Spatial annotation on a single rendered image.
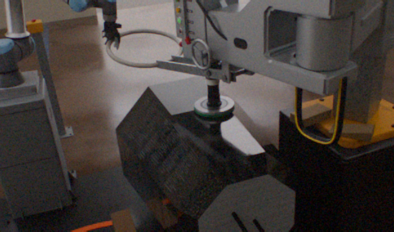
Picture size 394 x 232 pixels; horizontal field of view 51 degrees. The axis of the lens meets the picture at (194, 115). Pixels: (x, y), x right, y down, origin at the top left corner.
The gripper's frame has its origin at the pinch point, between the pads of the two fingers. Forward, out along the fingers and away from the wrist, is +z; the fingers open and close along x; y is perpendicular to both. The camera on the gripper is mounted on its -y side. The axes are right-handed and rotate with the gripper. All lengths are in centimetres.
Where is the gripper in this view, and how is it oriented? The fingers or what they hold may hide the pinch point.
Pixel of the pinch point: (113, 46)
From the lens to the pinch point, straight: 280.6
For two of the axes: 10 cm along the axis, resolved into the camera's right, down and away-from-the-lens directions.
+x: 9.3, 2.7, -2.7
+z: -0.6, 8.0, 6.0
